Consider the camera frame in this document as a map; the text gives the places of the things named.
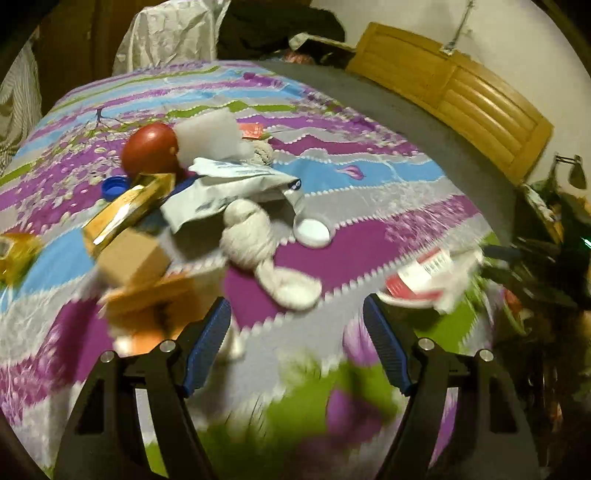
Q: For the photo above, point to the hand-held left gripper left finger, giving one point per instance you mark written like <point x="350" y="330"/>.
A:
<point x="207" y="341"/>

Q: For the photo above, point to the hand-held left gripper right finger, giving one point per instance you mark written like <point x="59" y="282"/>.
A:
<point x="385" y="341"/>

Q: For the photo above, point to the gold carton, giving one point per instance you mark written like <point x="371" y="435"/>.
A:
<point x="124" y="210"/>

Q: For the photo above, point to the white foam block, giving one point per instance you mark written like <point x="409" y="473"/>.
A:
<point x="207" y="134"/>

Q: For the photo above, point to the orange cardboard piece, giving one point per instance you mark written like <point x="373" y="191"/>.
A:
<point x="147" y="304"/>

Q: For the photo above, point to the red and white packet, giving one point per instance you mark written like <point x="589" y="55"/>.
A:
<point x="425" y="277"/>

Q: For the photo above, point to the purple floral printed blanket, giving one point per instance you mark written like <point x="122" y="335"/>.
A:
<point x="364" y="249"/>

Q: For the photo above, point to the white knotted cloth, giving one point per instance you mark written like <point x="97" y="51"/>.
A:
<point x="249" y="240"/>

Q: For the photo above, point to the brown cardboard box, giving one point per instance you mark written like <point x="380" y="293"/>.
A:
<point x="131" y="256"/>

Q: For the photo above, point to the white round lid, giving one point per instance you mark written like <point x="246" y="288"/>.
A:
<point x="311" y="230"/>

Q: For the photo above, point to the white crumpled packaging bag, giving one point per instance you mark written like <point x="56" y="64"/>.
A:
<point x="221" y="184"/>

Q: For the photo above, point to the blue bottle cap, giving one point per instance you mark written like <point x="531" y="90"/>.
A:
<point x="114" y="187"/>

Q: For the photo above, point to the cream twine ball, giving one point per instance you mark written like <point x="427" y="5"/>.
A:
<point x="261" y="152"/>

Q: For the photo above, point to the red round ball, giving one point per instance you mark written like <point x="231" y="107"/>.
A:
<point x="150" y="150"/>

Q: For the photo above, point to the yellow plastic wrapper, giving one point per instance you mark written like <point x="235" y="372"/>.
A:
<point x="16" y="256"/>

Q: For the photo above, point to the small red wrapper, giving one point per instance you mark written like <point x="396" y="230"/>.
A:
<point x="251" y="130"/>

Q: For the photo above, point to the desk lamp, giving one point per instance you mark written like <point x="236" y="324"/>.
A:
<point x="577" y="173"/>

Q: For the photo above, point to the wooden headboard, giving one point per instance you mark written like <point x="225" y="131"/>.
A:
<point x="461" y="92"/>

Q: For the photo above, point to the open cardboard box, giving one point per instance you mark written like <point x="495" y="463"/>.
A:
<point x="318" y="44"/>

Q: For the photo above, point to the striped cloth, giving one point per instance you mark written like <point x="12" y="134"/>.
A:
<point x="18" y="101"/>

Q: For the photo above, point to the white plastic bag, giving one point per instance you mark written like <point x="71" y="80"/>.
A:
<point x="171" y="32"/>

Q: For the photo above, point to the dark clothing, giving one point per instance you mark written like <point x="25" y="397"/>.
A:
<point x="277" y="27"/>

